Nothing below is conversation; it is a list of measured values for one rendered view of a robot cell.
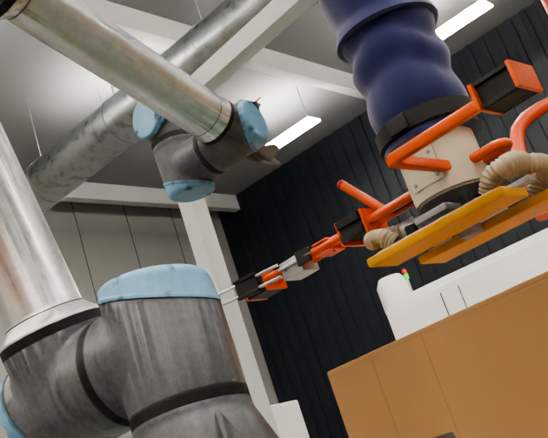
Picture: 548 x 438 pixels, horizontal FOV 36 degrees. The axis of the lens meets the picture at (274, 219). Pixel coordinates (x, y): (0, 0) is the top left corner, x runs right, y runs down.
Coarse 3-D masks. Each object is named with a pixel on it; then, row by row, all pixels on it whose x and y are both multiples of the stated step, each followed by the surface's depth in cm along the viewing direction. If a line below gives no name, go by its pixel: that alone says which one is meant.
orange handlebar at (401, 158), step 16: (464, 112) 144; (432, 128) 149; (448, 128) 147; (416, 144) 151; (496, 144) 167; (512, 144) 169; (400, 160) 154; (416, 160) 161; (432, 160) 165; (480, 160) 170; (384, 208) 185; (336, 240) 195; (320, 256) 200; (272, 272) 209
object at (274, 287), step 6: (258, 276) 212; (264, 276) 210; (276, 282) 212; (282, 282) 214; (264, 288) 210; (270, 288) 210; (276, 288) 212; (282, 288) 213; (258, 294) 212; (264, 294) 213; (270, 294) 215; (246, 300) 214; (252, 300) 215; (258, 300) 217
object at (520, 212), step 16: (544, 192) 168; (512, 208) 172; (528, 208) 170; (544, 208) 174; (496, 224) 175; (512, 224) 179; (448, 240) 184; (464, 240) 180; (480, 240) 183; (432, 256) 185; (448, 256) 189
